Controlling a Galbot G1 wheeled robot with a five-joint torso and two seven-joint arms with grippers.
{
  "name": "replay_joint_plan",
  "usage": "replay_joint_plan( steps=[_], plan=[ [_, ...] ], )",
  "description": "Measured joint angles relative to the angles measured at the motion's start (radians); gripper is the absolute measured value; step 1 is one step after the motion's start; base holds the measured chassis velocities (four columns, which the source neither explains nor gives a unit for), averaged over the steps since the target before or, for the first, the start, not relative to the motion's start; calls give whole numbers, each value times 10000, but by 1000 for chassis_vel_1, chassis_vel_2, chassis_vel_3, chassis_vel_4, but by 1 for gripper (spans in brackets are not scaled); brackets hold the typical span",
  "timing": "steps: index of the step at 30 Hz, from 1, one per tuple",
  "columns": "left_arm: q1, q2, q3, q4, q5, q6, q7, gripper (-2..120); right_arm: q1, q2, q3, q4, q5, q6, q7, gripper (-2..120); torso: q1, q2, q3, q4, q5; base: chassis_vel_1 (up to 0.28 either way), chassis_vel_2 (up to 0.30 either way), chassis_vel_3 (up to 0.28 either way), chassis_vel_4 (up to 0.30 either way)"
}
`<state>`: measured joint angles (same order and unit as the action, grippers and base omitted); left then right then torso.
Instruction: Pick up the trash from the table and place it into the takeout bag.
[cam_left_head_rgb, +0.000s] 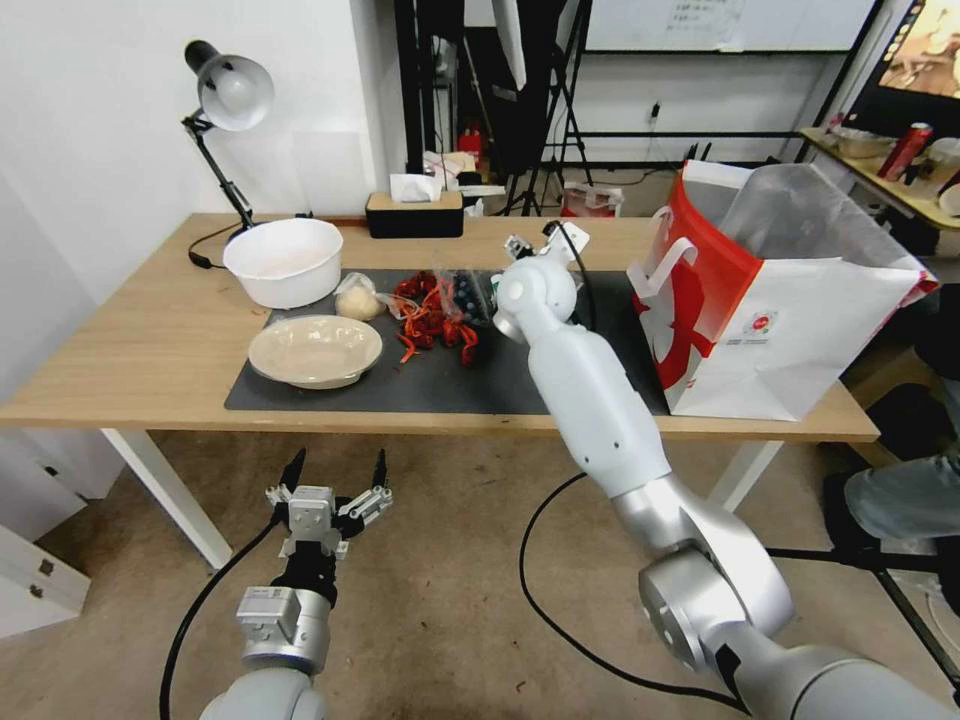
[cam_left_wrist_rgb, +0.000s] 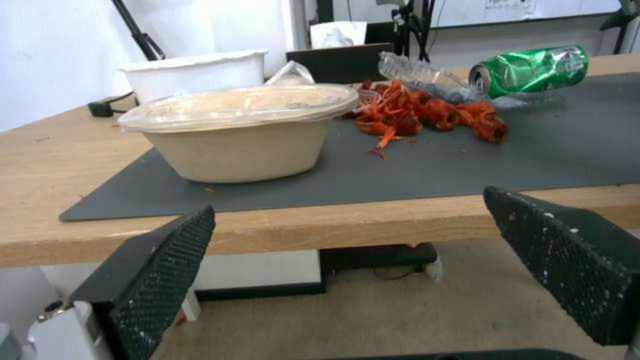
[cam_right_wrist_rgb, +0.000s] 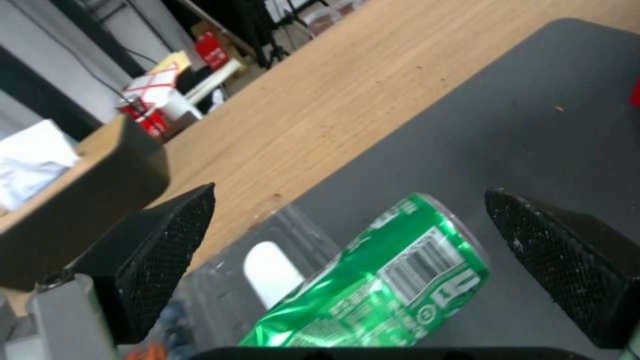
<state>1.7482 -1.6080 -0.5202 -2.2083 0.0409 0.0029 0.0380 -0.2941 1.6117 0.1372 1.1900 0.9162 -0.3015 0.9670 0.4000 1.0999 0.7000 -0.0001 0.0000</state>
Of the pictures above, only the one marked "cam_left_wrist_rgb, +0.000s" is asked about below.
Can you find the black camera stand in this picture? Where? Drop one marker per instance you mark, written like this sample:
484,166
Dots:
412,28

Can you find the wooden table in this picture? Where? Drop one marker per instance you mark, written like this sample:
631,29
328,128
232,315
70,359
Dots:
280,168

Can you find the black box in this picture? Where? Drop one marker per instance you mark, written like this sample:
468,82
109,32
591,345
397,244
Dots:
340,63

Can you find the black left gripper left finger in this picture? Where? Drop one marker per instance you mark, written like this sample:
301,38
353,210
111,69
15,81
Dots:
150,285

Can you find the black power adapter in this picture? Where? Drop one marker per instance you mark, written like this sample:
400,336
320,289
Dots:
107,107

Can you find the clear plastic bag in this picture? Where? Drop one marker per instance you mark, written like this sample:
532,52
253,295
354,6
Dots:
292,75

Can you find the crushed clear plastic bottle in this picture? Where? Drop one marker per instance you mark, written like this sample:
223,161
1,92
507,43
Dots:
425,77

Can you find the pile of red crayfish shells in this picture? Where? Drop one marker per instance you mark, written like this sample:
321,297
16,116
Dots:
430,112

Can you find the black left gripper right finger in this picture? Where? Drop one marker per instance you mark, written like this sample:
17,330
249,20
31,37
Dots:
570,258

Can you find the white tissue pack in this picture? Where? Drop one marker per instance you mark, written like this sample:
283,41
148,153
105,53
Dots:
337,33

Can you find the crushed green drink can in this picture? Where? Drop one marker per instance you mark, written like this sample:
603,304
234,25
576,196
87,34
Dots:
530,73

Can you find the dark grey table mat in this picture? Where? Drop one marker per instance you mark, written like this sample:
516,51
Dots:
400,157

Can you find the beige disposable takeout bowl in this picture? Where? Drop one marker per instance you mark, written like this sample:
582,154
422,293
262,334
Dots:
235,152

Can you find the white plastic bin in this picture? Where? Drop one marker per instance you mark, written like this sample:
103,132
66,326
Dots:
195,77

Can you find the whiteboard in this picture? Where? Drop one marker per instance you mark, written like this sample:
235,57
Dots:
525,11

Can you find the black tripod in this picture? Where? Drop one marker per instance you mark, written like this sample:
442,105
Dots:
137,32

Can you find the clear plastic bowl lid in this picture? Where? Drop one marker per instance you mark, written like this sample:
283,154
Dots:
240,105

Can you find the black table leg frame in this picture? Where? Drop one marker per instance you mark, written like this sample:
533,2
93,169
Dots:
330,266

